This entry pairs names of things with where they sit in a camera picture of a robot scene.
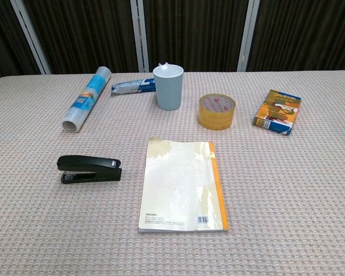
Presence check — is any black stapler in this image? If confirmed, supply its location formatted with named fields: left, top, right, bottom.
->
left=56, top=155, right=123, bottom=185

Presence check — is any yellow-spined notebook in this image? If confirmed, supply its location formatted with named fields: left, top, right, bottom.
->
left=137, top=137, right=229, bottom=233

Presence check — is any woven beige tablecloth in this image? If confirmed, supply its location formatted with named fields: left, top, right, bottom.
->
left=0, top=70, right=345, bottom=276

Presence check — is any light blue cup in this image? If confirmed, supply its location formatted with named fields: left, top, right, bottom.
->
left=152, top=62, right=184, bottom=111

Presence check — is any yellow packing tape roll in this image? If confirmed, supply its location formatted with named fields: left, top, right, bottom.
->
left=198, top=93, right=237, bottom=131

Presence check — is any blue and white tube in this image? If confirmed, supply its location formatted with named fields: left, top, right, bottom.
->
left=110, top=78, right=156, bottom=97

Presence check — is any clear plastic wrap roll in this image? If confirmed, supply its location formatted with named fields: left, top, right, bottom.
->
left=62, top=66, right=113, bottom=134

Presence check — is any orange and blue card box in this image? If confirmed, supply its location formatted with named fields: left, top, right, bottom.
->
left=252, top=89, right=302, bottom=136

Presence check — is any grey partition frame post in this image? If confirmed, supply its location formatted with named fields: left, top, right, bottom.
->
left=236, top=0, right=260, bottom=72
left=129, top=0, right=150, bottom=73
left=10, top=0, right=52, bottom=75

